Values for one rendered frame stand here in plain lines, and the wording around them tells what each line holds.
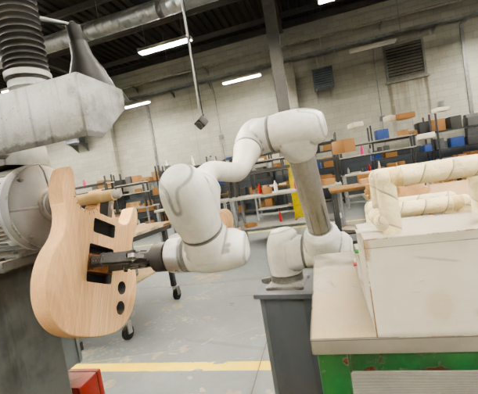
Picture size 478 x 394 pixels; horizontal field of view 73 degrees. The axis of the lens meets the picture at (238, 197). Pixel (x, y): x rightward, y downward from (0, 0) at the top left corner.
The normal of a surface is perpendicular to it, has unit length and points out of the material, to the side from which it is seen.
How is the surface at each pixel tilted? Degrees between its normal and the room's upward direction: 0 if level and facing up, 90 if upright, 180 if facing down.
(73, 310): 89
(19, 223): 99
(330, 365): 90
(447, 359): 90
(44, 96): 90
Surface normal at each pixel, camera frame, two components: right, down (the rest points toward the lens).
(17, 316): 0.96, -0.14
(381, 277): -0.26, 0.09
